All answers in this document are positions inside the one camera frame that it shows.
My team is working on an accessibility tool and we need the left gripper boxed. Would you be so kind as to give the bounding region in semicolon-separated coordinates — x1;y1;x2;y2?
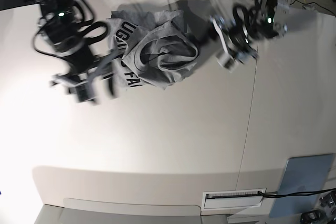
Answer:
208;15;258;63

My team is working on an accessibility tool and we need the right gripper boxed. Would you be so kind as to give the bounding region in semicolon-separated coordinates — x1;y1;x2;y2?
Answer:
50;50;118;97

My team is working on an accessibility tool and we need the grey T-shirt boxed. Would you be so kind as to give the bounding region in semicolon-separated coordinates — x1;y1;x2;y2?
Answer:
107;10;200;89

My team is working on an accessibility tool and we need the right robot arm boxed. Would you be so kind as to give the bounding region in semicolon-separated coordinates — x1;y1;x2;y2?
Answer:
31;0;118;103

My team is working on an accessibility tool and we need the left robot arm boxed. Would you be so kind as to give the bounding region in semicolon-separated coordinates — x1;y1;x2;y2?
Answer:
209;0;292;69

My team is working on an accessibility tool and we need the blue board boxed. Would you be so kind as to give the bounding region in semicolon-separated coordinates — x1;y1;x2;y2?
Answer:
269;154;334;218

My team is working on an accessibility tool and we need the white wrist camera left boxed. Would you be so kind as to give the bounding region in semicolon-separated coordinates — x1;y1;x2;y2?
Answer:
216;51;237;72

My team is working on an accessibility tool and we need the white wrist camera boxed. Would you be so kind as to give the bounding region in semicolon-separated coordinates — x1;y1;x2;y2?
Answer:
216;51;237;72
69;82;98;104

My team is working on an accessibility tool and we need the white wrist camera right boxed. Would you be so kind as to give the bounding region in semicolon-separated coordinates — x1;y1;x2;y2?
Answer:
69;82;98;104

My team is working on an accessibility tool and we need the white cable slot cover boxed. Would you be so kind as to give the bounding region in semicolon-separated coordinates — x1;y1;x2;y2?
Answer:
201;188;266;211

